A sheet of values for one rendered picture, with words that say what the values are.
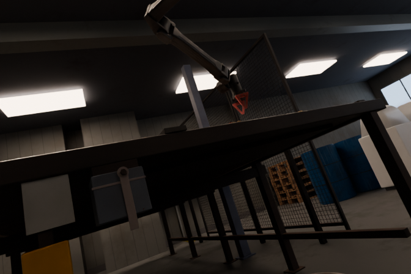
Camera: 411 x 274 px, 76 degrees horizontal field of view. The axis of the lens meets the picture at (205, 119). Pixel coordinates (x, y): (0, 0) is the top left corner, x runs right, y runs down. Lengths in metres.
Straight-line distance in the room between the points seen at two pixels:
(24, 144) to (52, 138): 0.50
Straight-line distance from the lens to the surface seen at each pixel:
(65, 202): 0.76
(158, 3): 1.15
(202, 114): 3.29
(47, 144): 6.21
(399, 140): 4.68
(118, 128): 6.04
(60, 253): 0.73
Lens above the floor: 0.69
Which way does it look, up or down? 16 degrees up
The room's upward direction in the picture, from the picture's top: 18 degrees counter-clockwise
